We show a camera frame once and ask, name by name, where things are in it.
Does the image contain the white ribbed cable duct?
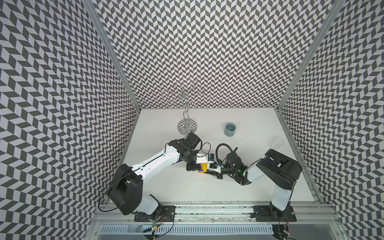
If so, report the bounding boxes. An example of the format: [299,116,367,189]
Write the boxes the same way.
[99,224,274,236]

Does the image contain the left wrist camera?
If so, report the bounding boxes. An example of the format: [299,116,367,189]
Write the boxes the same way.
[185,132,215,164]

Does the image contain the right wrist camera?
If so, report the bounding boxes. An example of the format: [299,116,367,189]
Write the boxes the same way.
[207,162,222,174]

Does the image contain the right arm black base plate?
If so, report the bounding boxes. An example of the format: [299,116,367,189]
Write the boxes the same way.
[251,205,297,222]

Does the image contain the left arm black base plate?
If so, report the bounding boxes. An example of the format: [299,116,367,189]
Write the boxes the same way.
[134,206,176,223]

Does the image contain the yellow curved lego brick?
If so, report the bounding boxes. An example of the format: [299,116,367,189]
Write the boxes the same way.
[201,163,208,173]

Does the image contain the clear glass cup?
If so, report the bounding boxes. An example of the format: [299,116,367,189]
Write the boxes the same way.
[269,136,285,150]

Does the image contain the aluminium front rail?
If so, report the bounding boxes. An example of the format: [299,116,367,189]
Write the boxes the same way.
[91,202,342,225]

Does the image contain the chrome mug tree stand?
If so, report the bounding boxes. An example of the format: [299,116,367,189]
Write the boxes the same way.
[162,80,204,136]

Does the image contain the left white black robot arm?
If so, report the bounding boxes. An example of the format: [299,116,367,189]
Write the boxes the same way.
[106,135,201,215]

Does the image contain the grey-blue ceramic cup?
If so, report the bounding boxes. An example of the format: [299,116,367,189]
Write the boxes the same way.
[224,123,237,137]

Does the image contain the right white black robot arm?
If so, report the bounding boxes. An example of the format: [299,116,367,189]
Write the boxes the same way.
[217,149,303,221]

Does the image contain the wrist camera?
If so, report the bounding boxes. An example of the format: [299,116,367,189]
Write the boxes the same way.
[185,132,215,164]
[207,162,222,174]

